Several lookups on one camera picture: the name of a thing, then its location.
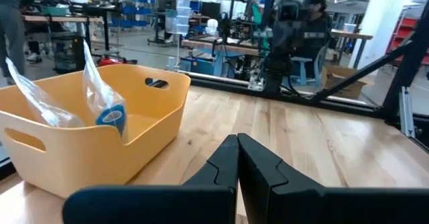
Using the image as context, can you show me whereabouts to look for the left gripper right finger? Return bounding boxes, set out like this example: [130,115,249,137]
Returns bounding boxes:
[237,133,429,224]

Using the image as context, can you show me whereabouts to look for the black mesh waste bin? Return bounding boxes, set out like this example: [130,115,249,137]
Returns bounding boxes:
[52,32,87,74]

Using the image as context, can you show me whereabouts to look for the person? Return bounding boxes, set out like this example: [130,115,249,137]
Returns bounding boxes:
[0,0,43,84]
[294,0,333,61]

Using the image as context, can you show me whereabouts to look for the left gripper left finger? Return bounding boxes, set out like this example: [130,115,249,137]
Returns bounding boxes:
[62,133,239,224]

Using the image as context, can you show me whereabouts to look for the stacked clear plastic bins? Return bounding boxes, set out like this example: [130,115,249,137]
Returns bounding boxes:
[165,0,192,36]

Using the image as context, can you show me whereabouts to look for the red metal shelf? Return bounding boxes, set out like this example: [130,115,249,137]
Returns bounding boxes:
[385,15,429,66]

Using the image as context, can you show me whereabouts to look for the light blue stool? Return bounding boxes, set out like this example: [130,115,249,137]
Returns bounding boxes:
[290,56,318,86]

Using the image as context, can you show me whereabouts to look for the yellow plastic bin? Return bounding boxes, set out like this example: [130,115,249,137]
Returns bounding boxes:
[0,64,192,199]

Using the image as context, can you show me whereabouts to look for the silver aluminium post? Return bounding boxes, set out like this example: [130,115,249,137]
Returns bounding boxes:
[398,86,417,138]

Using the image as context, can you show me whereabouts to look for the white building column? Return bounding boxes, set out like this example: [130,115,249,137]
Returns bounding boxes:
[347,0,412,70]

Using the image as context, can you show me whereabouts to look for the wooden top black table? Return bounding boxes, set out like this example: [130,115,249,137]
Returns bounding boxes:
[21,11,111,52]

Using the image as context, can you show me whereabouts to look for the blue bin shelf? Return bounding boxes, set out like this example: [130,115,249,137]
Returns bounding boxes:
[109,0,158,29]

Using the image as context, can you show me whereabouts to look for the brown cardboard box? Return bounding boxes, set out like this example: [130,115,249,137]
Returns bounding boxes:
[322,64,375,100]

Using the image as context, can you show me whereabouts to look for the red and black machine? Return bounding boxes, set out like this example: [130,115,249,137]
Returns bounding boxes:
[97,55,138,67]

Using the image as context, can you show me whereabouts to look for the wooden top blue workbench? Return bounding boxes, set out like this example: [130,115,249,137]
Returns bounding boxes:
[180,38,264,78]

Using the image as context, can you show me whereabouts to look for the clear plastic zip bag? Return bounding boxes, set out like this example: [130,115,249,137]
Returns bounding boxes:
[5,58,85,128]
[82,39,129,143]

